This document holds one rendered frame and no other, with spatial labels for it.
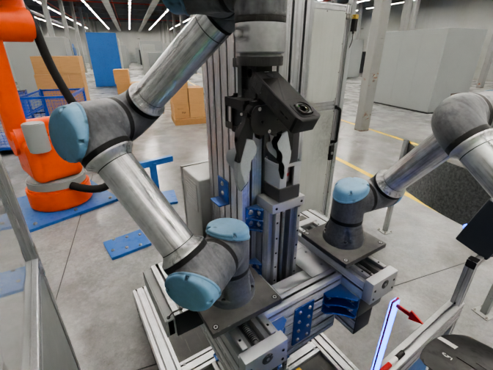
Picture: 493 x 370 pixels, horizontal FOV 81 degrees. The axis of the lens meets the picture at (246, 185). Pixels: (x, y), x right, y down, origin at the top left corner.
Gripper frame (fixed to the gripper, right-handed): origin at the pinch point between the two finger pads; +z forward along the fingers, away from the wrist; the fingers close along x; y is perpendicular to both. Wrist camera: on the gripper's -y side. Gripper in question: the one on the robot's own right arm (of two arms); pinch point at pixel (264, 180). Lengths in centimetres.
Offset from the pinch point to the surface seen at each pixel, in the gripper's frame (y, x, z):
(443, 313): -14, -70, 63
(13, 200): 76, 45, 24
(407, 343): -14, -47, 62
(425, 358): -26.3, -17.0, 29.0
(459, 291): -14, -77, 56
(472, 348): -30, -30, 32
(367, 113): 362, -567, 107
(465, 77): 358, -1004, 48
